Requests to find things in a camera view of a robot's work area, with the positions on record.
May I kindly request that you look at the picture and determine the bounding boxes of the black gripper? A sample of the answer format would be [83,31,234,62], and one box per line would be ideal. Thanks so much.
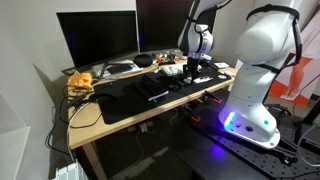
[182,57,203,83]

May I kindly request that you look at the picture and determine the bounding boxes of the white radiator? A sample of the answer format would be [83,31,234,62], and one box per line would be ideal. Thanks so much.
[54,159,90,180]

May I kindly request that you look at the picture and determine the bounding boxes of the white wrist mount plate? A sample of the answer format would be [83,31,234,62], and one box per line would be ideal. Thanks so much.
[200,53,213,62]

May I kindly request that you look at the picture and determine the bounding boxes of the large black desk mat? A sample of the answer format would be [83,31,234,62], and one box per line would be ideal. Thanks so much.
[93,66,232,126]

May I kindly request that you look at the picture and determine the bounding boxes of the flat white box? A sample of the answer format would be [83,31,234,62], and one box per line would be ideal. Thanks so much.
[214,61,231,70]

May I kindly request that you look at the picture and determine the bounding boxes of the black cable bundle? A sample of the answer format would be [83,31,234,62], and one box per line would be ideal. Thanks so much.
[46,84,118,158]

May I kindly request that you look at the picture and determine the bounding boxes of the orange handled black clamp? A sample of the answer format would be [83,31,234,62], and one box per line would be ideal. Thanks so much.
[180,104,202,123]
[203,90,223,105]

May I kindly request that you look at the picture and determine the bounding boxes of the smaller black monitor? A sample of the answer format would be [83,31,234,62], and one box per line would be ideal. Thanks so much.
[55,10,140,74]

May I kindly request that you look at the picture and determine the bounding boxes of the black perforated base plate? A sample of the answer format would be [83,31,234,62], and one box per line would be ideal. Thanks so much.
[191,99,320,180]

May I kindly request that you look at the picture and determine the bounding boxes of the orange white banner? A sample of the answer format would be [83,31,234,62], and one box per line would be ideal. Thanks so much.
[269,19,320,108]

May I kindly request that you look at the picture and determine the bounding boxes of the black oval case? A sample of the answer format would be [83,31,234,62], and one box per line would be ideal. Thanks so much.
[133,53,154,67]

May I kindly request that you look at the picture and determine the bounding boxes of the grey power brick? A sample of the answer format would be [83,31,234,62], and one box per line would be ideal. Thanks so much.
[139,120,155,133]

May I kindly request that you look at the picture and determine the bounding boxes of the yellow crumpled object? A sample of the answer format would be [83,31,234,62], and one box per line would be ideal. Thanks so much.
[67,70,94,91]

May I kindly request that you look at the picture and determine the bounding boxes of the white keyboard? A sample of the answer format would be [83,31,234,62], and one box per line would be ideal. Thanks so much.
[160,63,194,85]

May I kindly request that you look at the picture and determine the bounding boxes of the black tripod leg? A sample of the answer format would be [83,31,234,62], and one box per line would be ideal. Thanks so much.
[293,99,320,148]

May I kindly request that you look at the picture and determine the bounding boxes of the larger black monitor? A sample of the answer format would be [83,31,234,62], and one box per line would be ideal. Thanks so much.
[134,0,196,55]

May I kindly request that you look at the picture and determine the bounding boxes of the black notebook white page edges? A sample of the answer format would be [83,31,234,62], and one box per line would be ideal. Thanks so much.
[132,73,170,103]

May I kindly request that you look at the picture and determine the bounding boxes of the small black round object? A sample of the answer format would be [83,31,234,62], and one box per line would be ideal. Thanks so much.
[167,83,183,91]

